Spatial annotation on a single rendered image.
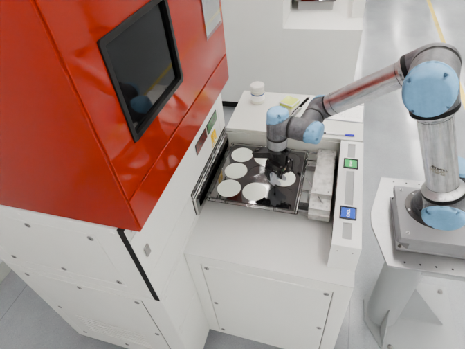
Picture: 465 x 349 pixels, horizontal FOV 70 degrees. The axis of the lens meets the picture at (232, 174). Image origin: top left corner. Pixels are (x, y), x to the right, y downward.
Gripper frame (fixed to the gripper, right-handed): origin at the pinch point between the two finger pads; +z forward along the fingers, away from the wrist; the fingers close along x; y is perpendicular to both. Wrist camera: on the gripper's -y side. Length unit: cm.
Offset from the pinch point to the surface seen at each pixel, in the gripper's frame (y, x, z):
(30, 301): -108, -108, 92
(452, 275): 68, 12, 10
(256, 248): 11.6, -23.9, 9.9
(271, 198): 4.2, -6.0, 2.0
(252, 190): -4.5, -7.5, 1.9
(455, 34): -47, 414, 92
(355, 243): 40.9, -7.8, -4.1
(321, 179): 12.4, 16.8, 3.9
